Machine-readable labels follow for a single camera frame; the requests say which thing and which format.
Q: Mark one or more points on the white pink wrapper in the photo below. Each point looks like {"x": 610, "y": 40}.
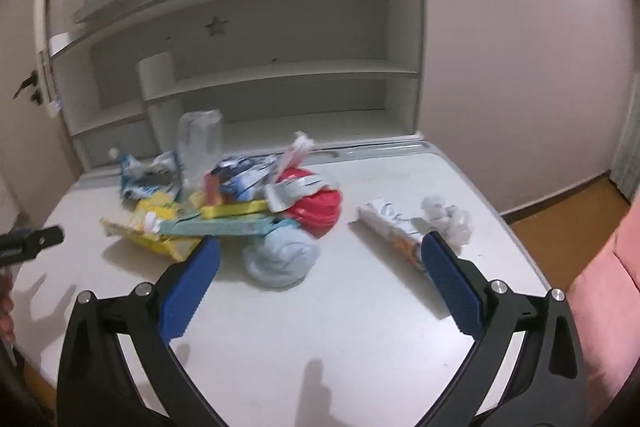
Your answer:
{"x": 297, "y": 152}

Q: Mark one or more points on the white door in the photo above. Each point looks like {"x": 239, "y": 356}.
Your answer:
{"x": 47, "y": 7}

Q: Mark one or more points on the crumpled clear plastic film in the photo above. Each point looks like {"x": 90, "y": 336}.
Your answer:
{"x": 447, "y": 219}

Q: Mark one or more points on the blue white foil wrapper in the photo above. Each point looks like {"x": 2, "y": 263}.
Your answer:
{"x": 245, "y": 177}

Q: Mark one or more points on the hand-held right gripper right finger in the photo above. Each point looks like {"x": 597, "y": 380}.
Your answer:
{"x": 450, "y": 282}

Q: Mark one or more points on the clear plastic cup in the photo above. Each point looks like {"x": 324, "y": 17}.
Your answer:
{"x": 200, "y": 147}

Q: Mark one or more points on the pale curtain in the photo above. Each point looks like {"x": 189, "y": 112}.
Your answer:
{"x": 627, "y": 152}

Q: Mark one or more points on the crumpled blue white tube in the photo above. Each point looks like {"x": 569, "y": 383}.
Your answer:
{"x": 142, "y": 177}

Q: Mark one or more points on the light blue cloth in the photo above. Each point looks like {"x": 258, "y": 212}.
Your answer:
{"x": 282, "y": 257}

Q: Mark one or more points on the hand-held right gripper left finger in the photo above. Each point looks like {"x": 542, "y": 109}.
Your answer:
{"x": 192, "y": 287}

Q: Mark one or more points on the silver foil wrapper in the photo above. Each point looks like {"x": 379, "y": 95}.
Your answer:
{"x": 295, "y": 192}

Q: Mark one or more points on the red plastic cup lid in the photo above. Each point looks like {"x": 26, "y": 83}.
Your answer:
{"x": 315, "y": 209}

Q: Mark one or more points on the white desk shelf unit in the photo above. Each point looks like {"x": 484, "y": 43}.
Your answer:
{"x": 300, "y": 97}

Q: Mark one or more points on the teal cardboard box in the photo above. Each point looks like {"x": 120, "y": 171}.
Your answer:
{"x": 225, "y": 227}

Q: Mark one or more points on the rolled printed wrapper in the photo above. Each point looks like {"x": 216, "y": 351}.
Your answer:
{"x": 395, "y": 227}

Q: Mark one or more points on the pink sofa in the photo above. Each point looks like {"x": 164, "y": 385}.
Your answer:
{"x": 610, "y": 307}

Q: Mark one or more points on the person's left hand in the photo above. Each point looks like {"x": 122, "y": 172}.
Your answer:
{"x": 5, "y": 307}

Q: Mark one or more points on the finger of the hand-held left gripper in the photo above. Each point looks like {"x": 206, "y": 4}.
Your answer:
{"x": 35, "y": 242}

